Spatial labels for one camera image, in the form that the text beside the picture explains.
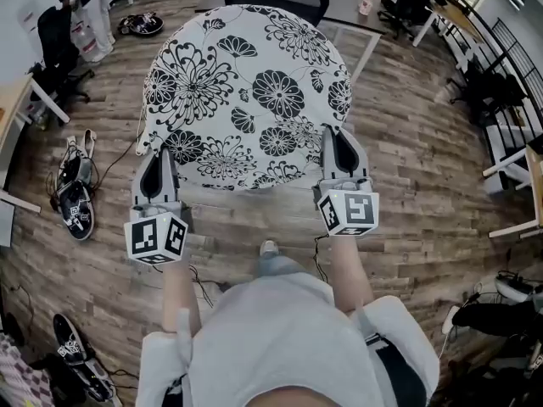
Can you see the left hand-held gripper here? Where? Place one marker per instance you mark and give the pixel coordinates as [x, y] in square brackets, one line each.
[146, 238]

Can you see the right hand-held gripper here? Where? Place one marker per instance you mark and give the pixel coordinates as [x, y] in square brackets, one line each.
[358, 210]

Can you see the round floral black-white cushion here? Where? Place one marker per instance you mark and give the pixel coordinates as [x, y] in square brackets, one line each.
[237, 100]

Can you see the person's left forearm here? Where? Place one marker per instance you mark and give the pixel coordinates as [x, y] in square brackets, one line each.
[180, 299]

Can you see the person's right forearm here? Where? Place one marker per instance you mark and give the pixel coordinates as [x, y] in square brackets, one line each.
[350, 274]

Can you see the black swivel chair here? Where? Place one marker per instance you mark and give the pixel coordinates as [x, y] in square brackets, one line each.
[492, 91]
[57, 53]
[394, 17]

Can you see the person's white shoe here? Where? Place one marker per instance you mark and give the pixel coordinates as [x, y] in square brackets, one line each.
[269, 247]

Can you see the person's jeans leg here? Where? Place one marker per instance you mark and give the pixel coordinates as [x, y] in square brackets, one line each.
[275, 267]

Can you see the pink labelled bottle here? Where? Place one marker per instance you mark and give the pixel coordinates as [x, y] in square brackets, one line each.
[367, 4]

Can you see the black round floor device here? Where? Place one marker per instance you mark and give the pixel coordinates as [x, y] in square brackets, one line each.
[140, 24]

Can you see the wooden desk with white legs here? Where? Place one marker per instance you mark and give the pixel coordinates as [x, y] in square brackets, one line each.
[15, 104]

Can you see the clear water jug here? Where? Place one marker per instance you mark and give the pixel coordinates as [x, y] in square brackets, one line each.
[85, 36]

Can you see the long wooden table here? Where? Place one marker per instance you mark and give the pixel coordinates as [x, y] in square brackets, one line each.
[456, 17]

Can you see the spare grey gripper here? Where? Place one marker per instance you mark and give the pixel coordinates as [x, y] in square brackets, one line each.
[78, 354]

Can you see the person's white shirt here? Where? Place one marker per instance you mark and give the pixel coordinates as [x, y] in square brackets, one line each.
[275, 337]

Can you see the black metal railing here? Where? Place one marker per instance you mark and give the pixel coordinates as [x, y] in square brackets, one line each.
[515, 57]

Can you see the white power strip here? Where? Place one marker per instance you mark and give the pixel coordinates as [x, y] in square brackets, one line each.
[513, 286]

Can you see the black bag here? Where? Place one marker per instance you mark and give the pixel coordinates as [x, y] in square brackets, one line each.
[496, 318]

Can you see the checked pink cloth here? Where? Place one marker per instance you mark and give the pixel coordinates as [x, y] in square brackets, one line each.
[19, 375]

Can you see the wooden desk with white frame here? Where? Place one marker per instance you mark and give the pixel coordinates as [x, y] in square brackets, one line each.
[535, 185]

